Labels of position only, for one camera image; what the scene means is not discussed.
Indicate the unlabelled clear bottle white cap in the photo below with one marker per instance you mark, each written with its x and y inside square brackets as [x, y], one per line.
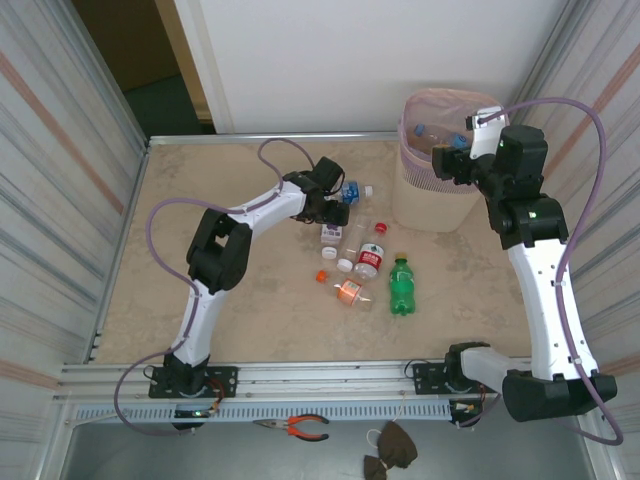
[356, 232]

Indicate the clear bottle blue label white cap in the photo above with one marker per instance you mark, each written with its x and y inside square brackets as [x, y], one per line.
[352, 191]

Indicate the red label water bottle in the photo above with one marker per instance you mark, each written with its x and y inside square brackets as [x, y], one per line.
[370, 257]

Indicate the orange label clear bottle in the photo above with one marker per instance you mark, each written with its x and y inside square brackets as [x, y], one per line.
[348, 292]

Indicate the green soda bottle yellow cap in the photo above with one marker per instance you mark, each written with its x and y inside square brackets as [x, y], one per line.
[402, 290]

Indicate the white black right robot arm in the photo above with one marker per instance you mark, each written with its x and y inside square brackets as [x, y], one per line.
[545, 300]

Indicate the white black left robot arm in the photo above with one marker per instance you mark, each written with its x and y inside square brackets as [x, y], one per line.
[265, 207]

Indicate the beige plastic bin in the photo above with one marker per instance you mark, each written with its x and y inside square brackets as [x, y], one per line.
[430, 210]

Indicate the pink plastic bin liner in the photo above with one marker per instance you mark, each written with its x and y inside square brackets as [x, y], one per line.
[425, 107]

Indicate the small circuit board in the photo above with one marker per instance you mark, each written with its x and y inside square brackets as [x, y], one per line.
[465, 409]
[192, 414]

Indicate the large brown fabric pouch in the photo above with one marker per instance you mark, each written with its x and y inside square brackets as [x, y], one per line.
[395, 445]

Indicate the brown wooden door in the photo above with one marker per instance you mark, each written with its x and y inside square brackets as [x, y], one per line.
[125, 40]

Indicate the grey metal shelf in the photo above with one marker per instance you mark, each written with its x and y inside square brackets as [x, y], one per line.
[200, 455]

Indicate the white door frame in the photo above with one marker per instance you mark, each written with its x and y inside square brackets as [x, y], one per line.
[210, 75]

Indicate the wide aluminium base rail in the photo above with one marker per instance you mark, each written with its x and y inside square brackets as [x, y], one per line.
[325, 380]

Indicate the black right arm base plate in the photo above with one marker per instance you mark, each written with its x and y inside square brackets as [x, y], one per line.
[425, 377]

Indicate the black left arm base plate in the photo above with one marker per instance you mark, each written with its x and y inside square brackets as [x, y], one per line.
[227, 382]

